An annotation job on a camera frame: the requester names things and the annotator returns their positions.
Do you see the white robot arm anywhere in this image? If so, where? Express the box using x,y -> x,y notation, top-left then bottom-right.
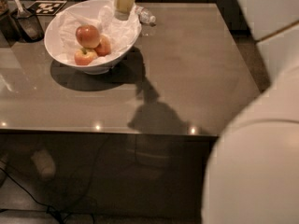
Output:
202,0 -> 299,224

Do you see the white ceramic bowl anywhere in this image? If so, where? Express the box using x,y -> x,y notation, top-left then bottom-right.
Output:
43,0 -> 143,76

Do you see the right red apple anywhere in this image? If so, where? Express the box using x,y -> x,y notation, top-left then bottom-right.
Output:
94,35 -> 111,57

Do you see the large top red apple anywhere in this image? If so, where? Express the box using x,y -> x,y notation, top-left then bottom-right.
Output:
76,25 -> 100,49

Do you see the front red yellow apple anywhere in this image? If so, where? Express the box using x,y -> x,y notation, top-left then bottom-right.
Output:
74,48 -> 97,66

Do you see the clear plastic water bottle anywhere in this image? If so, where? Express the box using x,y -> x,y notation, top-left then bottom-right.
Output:
135,6 -> 156,25

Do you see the white crumpled paper liner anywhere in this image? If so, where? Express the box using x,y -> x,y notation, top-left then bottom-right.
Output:
58,0 -> 142,66

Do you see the black white fiducial marker card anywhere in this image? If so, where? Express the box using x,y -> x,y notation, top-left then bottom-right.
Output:
29,0 -> 66,16

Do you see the dark scoop with white handle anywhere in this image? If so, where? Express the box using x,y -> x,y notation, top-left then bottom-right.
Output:
11,0 -> 44,43

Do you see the black floor cable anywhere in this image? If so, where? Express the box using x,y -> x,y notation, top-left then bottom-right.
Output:
0,167 -> 68,224

